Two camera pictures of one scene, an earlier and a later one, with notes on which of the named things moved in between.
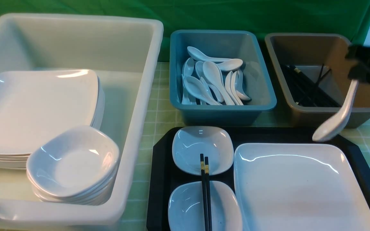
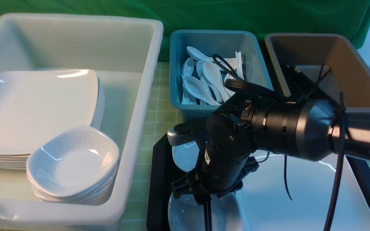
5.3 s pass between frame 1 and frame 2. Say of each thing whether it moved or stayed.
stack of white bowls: stayed
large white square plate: stayed
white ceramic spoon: moved
